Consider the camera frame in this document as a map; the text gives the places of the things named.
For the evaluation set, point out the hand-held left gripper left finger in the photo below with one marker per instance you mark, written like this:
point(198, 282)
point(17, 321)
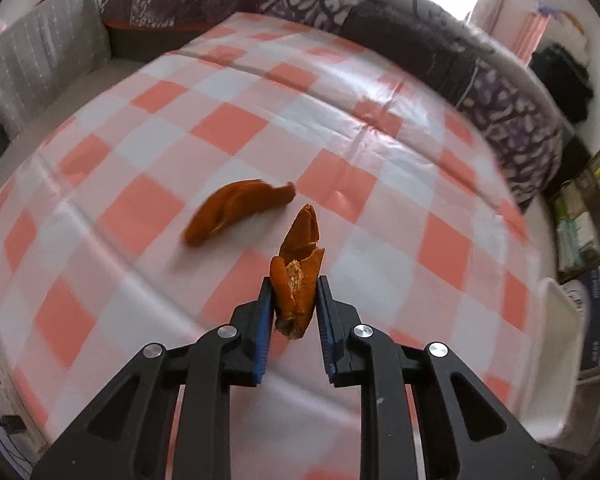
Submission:
point(264, 330)

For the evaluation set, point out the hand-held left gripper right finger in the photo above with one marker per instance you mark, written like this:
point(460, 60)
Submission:
point(325, 330)

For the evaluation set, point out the orange peel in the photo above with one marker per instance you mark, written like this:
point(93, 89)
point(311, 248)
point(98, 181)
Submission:
point(230, 207)
point(295, 290)

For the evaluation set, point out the orange white checked tablecloth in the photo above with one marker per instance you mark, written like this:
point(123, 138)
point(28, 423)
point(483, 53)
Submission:
point(330, 110)

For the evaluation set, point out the white plastic chair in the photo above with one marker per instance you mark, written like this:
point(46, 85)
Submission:
point(555, 360)

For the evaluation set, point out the black charger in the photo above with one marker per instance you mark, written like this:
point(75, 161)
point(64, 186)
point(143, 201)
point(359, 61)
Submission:
point(11, 423)

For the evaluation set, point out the wooden bookshelf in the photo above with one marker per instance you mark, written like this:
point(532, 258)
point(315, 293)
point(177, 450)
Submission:
point(587, 200)

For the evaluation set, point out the black cabinet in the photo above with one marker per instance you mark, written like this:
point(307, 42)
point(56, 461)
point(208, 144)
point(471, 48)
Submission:
point(575, 152)

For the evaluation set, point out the white grey patterned quilt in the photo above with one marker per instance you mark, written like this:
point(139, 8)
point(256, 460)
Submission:
point(455, 25)

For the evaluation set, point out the black backpack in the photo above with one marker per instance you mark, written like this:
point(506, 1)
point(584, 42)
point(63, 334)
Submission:
point(562, 80)

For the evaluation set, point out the pink striped paper bag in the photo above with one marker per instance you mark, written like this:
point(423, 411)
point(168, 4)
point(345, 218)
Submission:
point(532, 35)

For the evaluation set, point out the colourful toy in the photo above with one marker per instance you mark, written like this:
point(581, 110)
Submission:
point(562, 15)

